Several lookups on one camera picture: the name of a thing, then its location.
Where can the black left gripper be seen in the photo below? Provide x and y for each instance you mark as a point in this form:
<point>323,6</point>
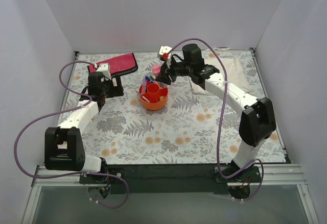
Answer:
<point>112,86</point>

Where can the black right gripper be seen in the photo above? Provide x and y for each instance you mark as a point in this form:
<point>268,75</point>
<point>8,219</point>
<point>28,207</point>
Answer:
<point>169,68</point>

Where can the blue cap white marker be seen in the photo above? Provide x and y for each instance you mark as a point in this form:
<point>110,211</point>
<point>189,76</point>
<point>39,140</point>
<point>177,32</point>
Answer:
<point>149,79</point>

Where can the lilac pastel highlighter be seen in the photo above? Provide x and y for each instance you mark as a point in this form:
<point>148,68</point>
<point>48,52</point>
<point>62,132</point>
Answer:
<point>144,86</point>

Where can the pink eraser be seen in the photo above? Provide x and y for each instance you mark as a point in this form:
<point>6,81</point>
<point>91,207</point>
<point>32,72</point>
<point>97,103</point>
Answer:
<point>156,70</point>

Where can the thin lilac pen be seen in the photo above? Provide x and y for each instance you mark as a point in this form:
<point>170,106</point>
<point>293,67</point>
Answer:
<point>142,96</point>

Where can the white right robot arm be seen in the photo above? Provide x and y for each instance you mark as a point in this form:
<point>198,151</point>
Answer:
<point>257,115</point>

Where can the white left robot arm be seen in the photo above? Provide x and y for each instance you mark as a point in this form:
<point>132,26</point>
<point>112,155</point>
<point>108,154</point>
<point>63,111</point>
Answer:
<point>63,148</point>

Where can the orange round desk organizer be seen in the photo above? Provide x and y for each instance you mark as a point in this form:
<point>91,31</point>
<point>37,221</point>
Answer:
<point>153,93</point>

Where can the cream folded t-shirt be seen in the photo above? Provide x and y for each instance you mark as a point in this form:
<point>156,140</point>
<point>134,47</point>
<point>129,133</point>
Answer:
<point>234,71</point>

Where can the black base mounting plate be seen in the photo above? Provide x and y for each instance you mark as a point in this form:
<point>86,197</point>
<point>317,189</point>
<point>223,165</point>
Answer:
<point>178,178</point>

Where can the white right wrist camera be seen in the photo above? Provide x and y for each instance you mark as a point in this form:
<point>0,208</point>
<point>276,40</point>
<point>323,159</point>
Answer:
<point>164,53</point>

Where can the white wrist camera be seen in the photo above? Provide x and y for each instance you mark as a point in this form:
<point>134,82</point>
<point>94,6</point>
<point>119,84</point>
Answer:
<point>104,68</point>
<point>164,53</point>

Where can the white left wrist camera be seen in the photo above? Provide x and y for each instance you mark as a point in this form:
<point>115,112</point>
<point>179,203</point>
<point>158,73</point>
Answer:
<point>104,68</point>

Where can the aluminium frame rail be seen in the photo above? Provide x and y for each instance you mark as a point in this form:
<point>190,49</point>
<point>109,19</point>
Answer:
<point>274,174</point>

